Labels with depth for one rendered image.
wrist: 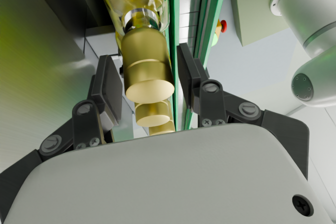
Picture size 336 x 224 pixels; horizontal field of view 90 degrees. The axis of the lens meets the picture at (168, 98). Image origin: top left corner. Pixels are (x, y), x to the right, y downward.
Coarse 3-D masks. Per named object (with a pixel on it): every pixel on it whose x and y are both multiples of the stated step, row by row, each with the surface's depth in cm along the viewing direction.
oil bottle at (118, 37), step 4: (116, 32) 18; (164, 32) 19; (116, 36) 18; (120, 36) 18; (164, 36) 19; (116, 40) 18; (120, 40) 18; (120, 44) 18; (120, 48) 18; (120, 52) 19
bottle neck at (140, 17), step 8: (136, 8) 13; (144, 8) 13; (128, 16) 13; (136, 16) 13; (144, 16) 13; (152, 16) 13; (128, 24) 13; (136, 24) 12; (144, 24) 12; (152, 24) 13
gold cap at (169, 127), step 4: (168, 100) 23; (168, 104) 23; (168, 108) 22; (172, 120) 22; (164, 124) 21; (168, 124) 21; (172, 124) 22; (148, 128) 22; (152, 128) 21; (156, 128) 21; (160, 128) 20; (164, 128) 20; (168, 128) 21; (172, 128) 21; (152, 132) 21; (156, 132) 20; (160, 132) 20; (164, 132) 21
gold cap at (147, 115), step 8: (136, 104) 16; (144, 104) 16; (152, 104) 16; (160, 104) 16; (136, 112) 16; (144, 112) 15; (152, 112) 15; (160, 112) 15; (168, 112) 16; (136, 120) 16; (144, 120) 16; (152, 120) 16; (160, 120) 17; (168, 120) 17
